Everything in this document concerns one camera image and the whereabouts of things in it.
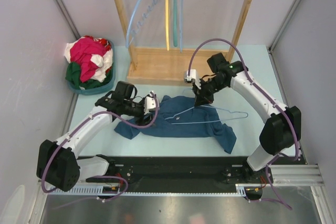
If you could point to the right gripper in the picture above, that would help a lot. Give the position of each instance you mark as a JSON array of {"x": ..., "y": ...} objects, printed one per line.
[{"x": 201, "y": 97}]

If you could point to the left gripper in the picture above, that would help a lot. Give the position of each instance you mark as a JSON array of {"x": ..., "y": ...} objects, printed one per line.
[{"x": 147, "y": 121}]

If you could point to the blue t-shirt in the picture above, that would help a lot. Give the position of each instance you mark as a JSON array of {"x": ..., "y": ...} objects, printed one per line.
[{"x": 222, "y": 133}]

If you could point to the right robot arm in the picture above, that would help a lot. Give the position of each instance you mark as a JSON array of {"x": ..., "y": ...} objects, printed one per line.
[{"x": 282, "y": 124}]

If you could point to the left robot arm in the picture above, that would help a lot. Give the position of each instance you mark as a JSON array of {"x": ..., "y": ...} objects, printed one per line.
[{"x": 58, "y": 165}]

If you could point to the light blue notched hanger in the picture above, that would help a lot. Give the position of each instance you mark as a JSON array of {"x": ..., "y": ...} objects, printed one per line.
[{"x": 138, "y": 18}]

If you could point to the yellow hanger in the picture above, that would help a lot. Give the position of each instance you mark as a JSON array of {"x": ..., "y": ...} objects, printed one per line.
[{"x": 167, "y": 24}]

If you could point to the teal hanger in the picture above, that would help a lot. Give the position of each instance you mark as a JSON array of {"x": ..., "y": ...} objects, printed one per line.
[{"x": 175, "y": 42}]

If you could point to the wooden clothes rack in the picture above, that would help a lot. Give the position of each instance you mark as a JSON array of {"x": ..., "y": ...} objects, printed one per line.
[{"x": 157, "y": 66}]

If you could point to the white garment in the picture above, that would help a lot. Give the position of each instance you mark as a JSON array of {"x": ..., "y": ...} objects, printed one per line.
[{"x": 102, "y": 72}]

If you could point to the teal laundry basket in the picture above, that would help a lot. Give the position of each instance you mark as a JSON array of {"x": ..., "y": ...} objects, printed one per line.
[{"x": 108, "y": 83}]

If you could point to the red patterned garment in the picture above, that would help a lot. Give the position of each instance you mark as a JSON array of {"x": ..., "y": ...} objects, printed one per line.
[{"x": 104, "y": 43}]

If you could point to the green garment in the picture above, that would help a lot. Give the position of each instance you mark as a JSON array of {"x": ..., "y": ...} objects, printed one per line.
[{"x": 73, "y": 78}]

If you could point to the pink garment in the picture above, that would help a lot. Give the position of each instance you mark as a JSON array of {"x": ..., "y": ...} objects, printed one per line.
[{"x": 88, "y": 54}]

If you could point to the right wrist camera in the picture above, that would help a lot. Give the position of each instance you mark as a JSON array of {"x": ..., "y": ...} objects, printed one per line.
[{"x": 191, "y": 76}]

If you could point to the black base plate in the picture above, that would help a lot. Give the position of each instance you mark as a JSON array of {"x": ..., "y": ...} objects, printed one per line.
[{"x": 182, "y": 174}]

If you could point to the white cable duct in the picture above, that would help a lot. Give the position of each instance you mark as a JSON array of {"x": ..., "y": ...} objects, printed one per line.
[{"x": 111, "y": 190}]

